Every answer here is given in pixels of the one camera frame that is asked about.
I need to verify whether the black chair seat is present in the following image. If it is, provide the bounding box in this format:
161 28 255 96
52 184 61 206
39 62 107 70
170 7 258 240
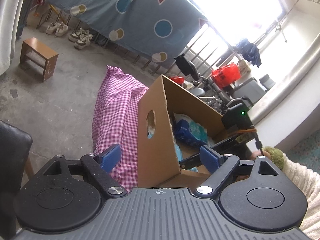
0 121 33 239

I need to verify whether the white sneaker far left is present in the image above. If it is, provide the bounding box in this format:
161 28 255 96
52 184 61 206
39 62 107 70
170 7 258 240
45 22 60 35

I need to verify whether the blue tissue pack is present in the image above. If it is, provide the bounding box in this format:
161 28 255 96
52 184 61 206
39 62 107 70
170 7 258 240
174 119 208 147

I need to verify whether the small wooden stool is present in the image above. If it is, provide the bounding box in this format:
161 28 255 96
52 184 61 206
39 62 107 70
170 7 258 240
20 37 59 82

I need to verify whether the pink checkered cloth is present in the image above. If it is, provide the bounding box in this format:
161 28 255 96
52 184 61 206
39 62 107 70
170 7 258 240
92 66 148 190

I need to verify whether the brown cardboard box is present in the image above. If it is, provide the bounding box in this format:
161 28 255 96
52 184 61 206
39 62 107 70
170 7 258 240
137 75 228 190

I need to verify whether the red plastic bag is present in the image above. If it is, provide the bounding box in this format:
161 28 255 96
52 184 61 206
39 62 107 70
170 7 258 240
211 63 241 88

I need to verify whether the white sneaker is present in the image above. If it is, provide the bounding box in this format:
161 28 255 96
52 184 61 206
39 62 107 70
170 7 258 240
68 28 89 42
45 22 60 35
74 34 93 49
55 23 68 37

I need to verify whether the blue patterned hanging sheet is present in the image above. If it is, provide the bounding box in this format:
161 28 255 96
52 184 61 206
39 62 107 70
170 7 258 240
48 0 208 68

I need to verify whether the cream fleece sleeve forearm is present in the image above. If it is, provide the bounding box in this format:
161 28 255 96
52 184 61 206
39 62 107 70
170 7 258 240
262 146 320 240

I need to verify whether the wheelchair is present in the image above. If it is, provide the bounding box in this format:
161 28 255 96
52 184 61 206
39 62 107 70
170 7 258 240
171 54 275 114

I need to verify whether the person right hand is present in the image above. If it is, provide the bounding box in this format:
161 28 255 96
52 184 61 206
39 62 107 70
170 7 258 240
249 150 272 160

